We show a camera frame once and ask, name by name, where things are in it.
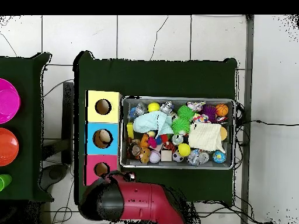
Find shallow mesh bin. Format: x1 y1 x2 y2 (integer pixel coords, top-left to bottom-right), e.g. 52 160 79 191
119 95 237 170

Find wooden box with three holes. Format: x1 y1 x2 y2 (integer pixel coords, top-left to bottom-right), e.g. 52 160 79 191
84 90 122 187

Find mint muslin cloth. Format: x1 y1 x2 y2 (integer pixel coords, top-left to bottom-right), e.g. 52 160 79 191
133 110 175 137

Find smooth yellow ball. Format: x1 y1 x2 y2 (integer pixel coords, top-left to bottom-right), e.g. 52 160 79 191
147 101 161 113

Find green spiky rubber ball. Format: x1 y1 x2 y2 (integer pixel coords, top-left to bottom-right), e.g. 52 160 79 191
171 117 192 135
176 104 196 121

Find yellow tennis ball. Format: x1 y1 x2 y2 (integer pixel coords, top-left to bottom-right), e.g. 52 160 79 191
177 142 192 158

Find dark green table cloth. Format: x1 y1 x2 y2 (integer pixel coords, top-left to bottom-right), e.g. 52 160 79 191
73 50 238 207
0 52 54 202

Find colourful patterned cloth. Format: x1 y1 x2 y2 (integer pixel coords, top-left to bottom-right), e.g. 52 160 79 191
186 100 212 124

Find purple spiky rubber ball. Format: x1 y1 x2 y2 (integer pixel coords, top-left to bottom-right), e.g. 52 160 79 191
200 104 218 123

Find small orange basketball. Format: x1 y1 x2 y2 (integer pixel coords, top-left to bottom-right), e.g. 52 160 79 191
215 103 229 117

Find orange plastic bowl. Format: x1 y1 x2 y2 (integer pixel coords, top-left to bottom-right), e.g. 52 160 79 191
0 127 20 167

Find magenta plastic bowl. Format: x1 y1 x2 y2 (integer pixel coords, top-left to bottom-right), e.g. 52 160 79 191
0 78 22 124

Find green plastic cup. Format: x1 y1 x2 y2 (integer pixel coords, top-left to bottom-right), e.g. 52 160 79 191
0 174 13 192

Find grey metal rail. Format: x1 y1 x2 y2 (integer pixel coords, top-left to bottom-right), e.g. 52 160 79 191
240 15 255 224

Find black cable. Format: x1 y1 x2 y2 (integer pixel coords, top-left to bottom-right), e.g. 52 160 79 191
242 119 299 127

